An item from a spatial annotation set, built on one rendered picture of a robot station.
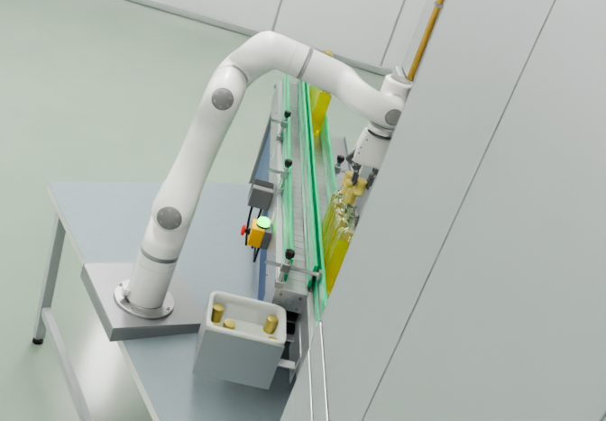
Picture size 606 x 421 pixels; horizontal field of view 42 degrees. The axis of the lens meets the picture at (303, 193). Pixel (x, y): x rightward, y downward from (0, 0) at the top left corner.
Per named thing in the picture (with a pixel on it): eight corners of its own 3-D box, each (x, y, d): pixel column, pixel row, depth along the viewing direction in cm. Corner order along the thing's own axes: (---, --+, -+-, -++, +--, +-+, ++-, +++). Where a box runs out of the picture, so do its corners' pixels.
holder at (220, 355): (287, 394, 221) (303, 352, 214) (191, 372, 217) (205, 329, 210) (287, 354, 236) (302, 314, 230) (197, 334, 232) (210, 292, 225)
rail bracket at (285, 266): (314, 297, 229) (327, 262, 223) (258, 284, 226) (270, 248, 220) (313, 291, 231) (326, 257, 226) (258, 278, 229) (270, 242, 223)
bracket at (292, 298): (300, 315, 231) (307, 296, 228) (270, 307, 230) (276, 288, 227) (300, 307, 234) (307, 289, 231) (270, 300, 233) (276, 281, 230)
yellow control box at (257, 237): (266, 251, 269) (271, 233, 266) (244, 245, 268) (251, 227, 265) (266, 241, 275) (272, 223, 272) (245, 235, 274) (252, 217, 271)
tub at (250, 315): (277, 369, 217) (286, 344, 213) (197, 351, 213) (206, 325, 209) (278, 329, 232) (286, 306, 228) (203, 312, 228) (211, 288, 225)
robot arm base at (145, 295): (123, 320, 234) (139, 269, 226) (106, 280, 248) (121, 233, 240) (181, 319, 244) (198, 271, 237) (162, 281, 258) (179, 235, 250)
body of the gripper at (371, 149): (397, 129, 223) (383, 163, 228) (362, 119, 221) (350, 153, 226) (400, 140, 216) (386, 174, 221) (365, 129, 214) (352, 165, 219)
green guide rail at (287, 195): (286, 281, 231) (293, 260, 228) (282, 281, 231) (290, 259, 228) (284, 80, 386) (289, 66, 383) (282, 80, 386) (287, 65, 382)
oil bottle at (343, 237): (335, 296, 234) (359, 236, 225) (317, 291, 233) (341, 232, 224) (335, 285, 239) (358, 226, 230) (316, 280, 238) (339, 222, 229)
